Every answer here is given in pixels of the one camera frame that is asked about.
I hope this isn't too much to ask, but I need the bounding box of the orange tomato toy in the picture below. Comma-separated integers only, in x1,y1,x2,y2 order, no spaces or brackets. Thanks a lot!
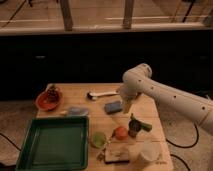
114,126,128,140

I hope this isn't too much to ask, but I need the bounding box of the dark cup with greens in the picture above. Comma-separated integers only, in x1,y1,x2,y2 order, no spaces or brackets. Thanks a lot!
128,115,152,138

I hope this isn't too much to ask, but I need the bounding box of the blue sponge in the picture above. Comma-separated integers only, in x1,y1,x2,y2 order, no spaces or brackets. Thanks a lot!
104,101,122,114

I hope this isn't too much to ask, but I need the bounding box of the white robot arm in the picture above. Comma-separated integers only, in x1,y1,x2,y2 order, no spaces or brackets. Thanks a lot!
118,63,213,136

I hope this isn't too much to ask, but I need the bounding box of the green small cup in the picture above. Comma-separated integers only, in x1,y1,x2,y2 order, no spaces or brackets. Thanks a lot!
91,132,106,148

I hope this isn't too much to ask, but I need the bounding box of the dark red bowl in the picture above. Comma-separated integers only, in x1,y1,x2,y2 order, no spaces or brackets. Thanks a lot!
135,92,144,99

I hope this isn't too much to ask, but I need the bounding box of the light blue plastic bag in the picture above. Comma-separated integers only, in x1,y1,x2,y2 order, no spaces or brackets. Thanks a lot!
60,106,89,116

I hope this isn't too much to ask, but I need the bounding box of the metal spoon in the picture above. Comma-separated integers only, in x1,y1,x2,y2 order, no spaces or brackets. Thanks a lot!
96,131,115,161

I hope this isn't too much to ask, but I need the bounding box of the white plastic cup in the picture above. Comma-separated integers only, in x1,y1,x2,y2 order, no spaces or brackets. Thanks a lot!
140,140,160,162

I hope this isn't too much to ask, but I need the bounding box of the green plastic tray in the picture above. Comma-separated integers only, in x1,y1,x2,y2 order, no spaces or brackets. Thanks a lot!
16,117,89,171

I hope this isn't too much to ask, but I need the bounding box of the white handled dish brush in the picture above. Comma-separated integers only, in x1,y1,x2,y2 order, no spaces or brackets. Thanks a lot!
87,91,117,101

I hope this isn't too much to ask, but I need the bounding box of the wooden block with black base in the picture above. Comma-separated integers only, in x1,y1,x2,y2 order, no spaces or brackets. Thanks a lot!
104,148,130,164

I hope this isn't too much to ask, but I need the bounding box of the bunch of dark grapes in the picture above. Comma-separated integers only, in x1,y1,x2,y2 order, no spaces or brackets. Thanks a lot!
47,85,59,102

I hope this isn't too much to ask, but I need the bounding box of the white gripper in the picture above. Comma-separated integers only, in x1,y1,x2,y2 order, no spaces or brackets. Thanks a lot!
118,84,137,114

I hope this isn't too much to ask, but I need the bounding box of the orange plate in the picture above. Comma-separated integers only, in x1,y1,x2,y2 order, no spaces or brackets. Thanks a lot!
35,91,63,111

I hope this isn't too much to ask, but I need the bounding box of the black cable on floor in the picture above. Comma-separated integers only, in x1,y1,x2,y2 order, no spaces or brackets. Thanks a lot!
165,121,200,171

